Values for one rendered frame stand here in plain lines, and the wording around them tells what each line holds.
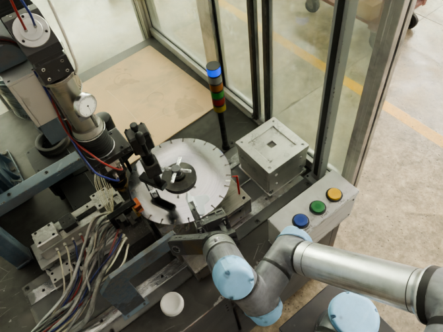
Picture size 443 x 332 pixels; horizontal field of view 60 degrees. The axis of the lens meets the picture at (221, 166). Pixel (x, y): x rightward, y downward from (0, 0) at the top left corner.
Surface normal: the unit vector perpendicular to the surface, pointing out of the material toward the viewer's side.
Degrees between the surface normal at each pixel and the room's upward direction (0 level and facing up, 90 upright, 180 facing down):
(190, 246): 64
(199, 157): 0
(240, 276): 56
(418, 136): 0
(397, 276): 34
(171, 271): 0
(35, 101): 90
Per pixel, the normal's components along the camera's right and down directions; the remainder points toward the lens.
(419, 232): -0.11, -0.59
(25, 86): 0.60, 0.60
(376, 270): -0.60, -0.65
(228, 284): 0.25, 0.28
